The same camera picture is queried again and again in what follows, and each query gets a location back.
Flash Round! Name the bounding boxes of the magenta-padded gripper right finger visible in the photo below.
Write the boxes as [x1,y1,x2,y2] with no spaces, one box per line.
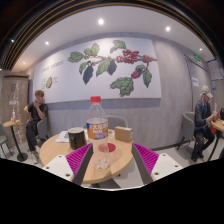
[130,142,184,186]

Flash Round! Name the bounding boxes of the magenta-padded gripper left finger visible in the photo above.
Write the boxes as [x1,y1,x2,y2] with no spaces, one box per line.
[42,142,94,186]

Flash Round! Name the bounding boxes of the clear red-capped drink bottle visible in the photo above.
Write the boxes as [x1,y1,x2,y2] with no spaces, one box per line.
[86,96,110,170]

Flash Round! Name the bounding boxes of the black mug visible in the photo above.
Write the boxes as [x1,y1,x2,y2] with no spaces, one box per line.
[67,127,88,151]

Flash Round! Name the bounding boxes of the white and grey paper booklet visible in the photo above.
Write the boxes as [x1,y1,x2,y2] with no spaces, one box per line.
[55,129,89,144]

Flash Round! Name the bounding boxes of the small brown cardboard box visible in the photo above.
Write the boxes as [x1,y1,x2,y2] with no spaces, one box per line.
[114,125,134,143]

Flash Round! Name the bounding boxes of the flat round red coaster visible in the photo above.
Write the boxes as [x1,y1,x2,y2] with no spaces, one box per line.
[106,142,117,153]

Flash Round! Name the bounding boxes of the person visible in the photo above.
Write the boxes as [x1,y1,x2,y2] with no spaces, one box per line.
[191,91,219,163]
[23,89,49,164]

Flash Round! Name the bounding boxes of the small round wooden side table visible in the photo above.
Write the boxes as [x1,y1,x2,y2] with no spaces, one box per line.
[2,119,29,163]

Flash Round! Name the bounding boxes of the round wooden cafe table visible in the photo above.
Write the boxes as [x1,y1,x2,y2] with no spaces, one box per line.
[210,119,224,162]

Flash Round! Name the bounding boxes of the round recessed ceiling lights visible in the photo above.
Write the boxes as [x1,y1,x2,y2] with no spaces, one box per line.
[9,18,172,46]

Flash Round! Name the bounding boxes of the white paper wall notice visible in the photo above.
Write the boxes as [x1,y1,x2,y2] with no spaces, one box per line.
[191,76,200,88]

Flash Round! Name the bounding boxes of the coffee plant wall mural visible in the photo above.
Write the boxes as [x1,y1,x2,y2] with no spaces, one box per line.
[32,37,162,104]

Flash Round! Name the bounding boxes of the framed wall poster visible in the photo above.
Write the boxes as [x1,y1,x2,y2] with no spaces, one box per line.
[206,59,224,81]

